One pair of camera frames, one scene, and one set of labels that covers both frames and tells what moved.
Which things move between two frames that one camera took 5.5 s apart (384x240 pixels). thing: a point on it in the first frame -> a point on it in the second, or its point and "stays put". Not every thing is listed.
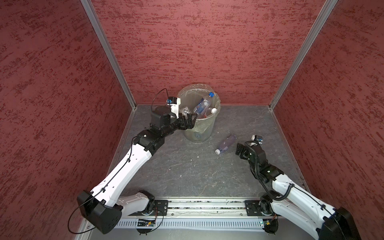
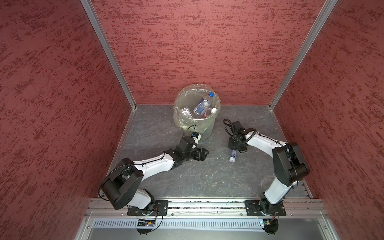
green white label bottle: (185, 111) stays put
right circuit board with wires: (271, 226) stays put
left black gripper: (190, 123) -> (202, 155)
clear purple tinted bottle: (229, 141) -> (232, 159)
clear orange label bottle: (210, 111) stays put
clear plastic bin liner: (203, 100) stays put
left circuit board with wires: (145, 226) stays put
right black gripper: (245, 149) -> (231, 146)
